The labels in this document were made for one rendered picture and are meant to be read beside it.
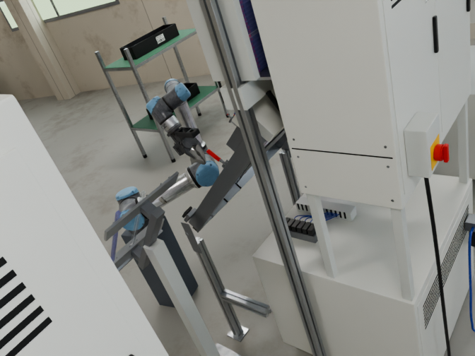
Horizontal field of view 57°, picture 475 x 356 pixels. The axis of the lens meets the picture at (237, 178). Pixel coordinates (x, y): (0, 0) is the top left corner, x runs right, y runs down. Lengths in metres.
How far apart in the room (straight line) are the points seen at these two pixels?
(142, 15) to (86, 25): 1.05
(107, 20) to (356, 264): 5.75
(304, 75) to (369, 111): 0.19
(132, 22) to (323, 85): 5.59
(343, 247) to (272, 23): 0.93
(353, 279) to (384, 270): 0.11
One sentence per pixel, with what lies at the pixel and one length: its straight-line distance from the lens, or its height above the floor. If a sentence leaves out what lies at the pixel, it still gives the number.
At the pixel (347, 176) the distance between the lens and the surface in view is 1.27.
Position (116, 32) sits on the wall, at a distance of 6.84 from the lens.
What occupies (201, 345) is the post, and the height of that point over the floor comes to 0.27.
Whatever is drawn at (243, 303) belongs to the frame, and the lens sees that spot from 2.07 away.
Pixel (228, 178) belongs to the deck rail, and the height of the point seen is 1.01.
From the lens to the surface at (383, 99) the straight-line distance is 1.10.
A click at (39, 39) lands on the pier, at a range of 7.57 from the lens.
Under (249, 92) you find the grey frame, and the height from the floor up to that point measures 1.35.
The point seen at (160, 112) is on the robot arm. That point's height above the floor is 1.16.
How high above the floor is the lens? 1.80
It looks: 30 degrees down
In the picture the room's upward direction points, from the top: 19 degrees counter-clockwise
